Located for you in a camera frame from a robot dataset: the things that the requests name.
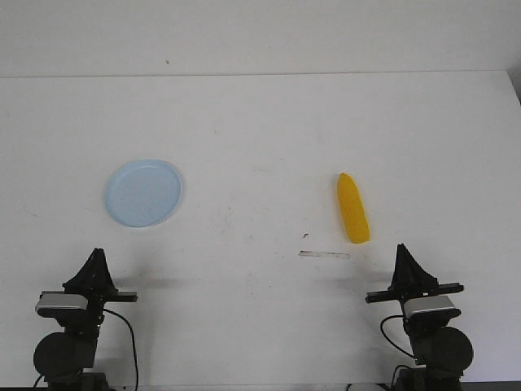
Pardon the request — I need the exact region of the light blue round plate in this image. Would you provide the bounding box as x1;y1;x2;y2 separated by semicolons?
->
103;159;182;228

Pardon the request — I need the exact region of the yellow corn cob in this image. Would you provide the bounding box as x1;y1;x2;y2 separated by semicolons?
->
337;173;370;244

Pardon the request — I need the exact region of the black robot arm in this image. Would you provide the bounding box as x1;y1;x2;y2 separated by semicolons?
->
33;248;139;390
366;244;474;390

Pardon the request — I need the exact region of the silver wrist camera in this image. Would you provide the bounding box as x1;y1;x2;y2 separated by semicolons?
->
403;296;461;319
35;292;88;317

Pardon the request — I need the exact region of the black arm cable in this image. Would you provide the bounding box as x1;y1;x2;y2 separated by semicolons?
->
379;314;417;360
102;309;140;388

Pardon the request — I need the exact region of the clear tape strip horizontal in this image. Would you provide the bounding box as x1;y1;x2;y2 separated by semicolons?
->
298;250;350;259

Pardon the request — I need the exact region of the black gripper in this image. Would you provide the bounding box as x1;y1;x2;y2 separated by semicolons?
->
39;248;138;326
365;244;464;310

